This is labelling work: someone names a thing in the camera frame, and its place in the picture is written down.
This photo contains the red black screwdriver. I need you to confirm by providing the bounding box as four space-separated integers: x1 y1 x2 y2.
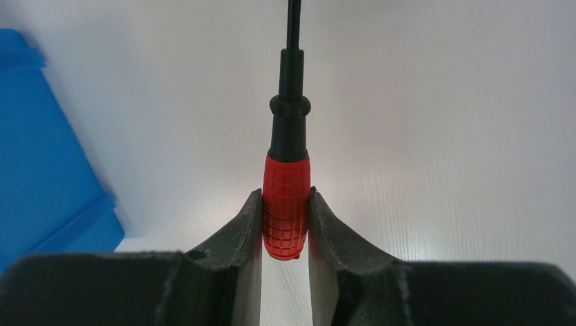
262 1 311 261

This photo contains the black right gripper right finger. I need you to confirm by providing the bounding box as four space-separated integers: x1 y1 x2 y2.
308 191 575 325

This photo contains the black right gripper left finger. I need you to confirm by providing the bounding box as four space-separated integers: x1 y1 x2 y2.
1 190 263 325

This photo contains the blue plastic bin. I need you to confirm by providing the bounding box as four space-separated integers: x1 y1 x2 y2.
1 29 124 270

